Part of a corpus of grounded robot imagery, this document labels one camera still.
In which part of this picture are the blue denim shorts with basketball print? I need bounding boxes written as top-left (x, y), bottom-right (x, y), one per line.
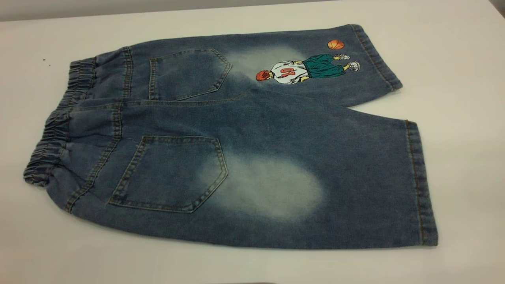
top-left (23, 24), bottom-right (439, 250)

